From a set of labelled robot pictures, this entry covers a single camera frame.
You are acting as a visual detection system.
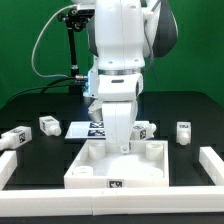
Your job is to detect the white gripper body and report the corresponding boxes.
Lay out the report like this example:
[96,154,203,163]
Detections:
[98,73,143,147]

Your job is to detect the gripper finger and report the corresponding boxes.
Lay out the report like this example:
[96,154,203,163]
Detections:
[120,144,130,154]

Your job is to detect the white square tabletop part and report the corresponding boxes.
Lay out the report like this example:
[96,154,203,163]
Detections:
[64,140,169,189]

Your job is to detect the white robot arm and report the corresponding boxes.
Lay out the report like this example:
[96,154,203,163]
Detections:
[71,0,178,153]

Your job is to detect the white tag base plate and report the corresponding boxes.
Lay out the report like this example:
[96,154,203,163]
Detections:
[65,121,105,139]

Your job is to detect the black cables on table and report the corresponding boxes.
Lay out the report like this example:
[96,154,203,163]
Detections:
[7,77,88,104]

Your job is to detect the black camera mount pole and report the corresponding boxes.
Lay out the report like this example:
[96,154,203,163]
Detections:
[57,8,88,94]

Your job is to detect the grey camera on mount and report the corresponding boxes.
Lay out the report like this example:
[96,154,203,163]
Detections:
[78,9,95,17]

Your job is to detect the white right fence wall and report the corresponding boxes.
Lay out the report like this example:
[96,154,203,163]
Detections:
[199,147,224,186]

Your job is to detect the white fence wall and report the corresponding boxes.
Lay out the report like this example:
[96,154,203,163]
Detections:
[0,151,17,191]
[0,186,224,217]
[199,147,224,186]

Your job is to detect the white front fence wall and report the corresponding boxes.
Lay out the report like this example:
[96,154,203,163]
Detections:
[0,186,224,217]

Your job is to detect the grey cable loop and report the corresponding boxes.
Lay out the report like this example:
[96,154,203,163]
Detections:
[31,4,78,80]

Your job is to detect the white left fence wall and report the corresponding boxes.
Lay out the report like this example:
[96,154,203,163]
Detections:
[0,151,17,191]

